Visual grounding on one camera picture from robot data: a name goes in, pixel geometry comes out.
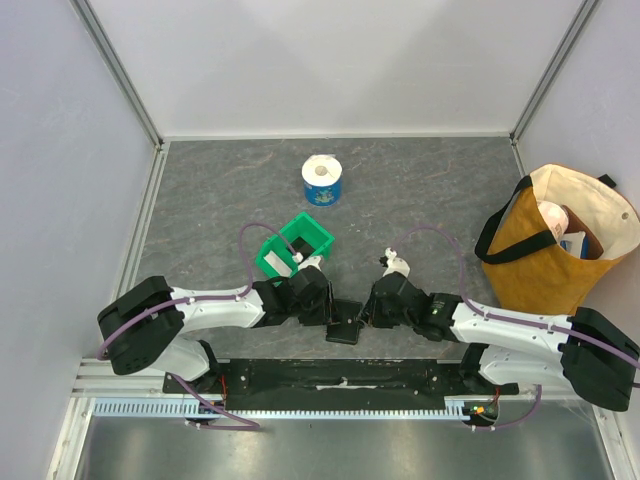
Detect black leather card holder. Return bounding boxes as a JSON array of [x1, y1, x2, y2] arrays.
[[325, 299, 363, 345]]

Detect green plastic bin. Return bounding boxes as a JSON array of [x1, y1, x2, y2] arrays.
[[255, 212, 335, 278]]

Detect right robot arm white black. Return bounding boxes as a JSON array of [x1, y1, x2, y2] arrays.
[[361, 272, 639, 412]]

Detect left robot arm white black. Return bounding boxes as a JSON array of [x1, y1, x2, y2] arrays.
[[97, 265, 334, 393]]

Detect stack of white cards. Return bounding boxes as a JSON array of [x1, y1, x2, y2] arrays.
[[264, 251, 292, 277]]

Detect black card in bin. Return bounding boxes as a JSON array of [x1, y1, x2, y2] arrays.
[[291, 237, 315, 259]]

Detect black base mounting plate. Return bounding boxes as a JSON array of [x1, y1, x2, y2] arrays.
[[187, 359, 519, 397]]

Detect toilet paper roll blue wrapper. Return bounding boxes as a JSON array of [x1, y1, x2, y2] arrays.
[[301, 154, 343, 207]]

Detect mustard canvas tote bag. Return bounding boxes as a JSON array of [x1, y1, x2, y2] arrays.
[[475, 164, 639, 315]]

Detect items inside tote bag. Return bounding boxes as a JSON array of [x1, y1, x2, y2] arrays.
[[537, 201, 604, 260]]

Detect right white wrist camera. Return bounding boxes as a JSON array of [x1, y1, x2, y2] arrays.
[[379, 247, 411, 278]]

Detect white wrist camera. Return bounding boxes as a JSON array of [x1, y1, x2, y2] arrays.
[[292, 252, 324, 271], [379, 247, 411, 278]]

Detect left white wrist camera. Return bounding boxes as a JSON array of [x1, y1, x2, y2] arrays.
[[292, 252, 324, 271]]

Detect right aluminium frame post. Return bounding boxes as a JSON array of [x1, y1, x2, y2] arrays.
[[509, 0, 600, 147]]

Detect aluminium frame post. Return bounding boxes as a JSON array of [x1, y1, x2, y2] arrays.
[[509, 0, 600, 147], [69, 0, 165, 149]]

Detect left aluminium frame post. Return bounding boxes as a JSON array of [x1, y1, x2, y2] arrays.
[[69, 0, 165, 149]]

